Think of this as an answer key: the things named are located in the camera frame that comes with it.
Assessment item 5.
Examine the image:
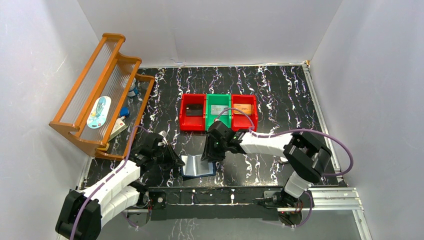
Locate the blue capped tube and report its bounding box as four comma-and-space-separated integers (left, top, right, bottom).
119, 107, 130, 120

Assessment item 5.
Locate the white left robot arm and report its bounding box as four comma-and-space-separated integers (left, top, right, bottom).
55, 131, 184, 240

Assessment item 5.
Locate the right red plastic bin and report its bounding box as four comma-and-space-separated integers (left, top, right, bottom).
231, 94, 259, 131

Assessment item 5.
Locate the red plastic bin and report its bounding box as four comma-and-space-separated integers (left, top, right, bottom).
179, 93, 207, 132
231, 94, 259, 131

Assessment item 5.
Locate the left red plastic bin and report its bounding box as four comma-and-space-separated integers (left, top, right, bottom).
179, 93, 207, 132

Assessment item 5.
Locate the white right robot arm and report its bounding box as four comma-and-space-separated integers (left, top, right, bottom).
201, 120, 332, 207

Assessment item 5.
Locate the white blue bottle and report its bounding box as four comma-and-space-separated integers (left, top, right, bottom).
127, 78, 139, 98

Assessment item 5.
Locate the orange card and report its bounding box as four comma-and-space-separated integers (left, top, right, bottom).
233, 103, 253, 116

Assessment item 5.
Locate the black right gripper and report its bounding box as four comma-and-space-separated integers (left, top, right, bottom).
200, 133, 228, 163

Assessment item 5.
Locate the green plastic bin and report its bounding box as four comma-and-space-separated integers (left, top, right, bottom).
205, 94, 232, 131

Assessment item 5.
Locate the black card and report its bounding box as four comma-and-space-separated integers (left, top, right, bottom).
185, 103, 204, 117

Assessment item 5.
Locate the grey silver card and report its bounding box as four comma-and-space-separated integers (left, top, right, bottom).
210, 104, 228, 115

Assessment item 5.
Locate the white red box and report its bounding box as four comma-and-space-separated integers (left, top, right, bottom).
108, 118, 128, 141

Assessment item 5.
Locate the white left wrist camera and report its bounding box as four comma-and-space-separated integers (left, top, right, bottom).
158, 130, 168, 144

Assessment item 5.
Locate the blue leather card holder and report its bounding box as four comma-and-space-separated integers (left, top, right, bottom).
181, 154, 217, 179

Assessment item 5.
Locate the orange wooden rack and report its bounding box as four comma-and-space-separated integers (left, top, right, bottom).
49, 33, 155, 161

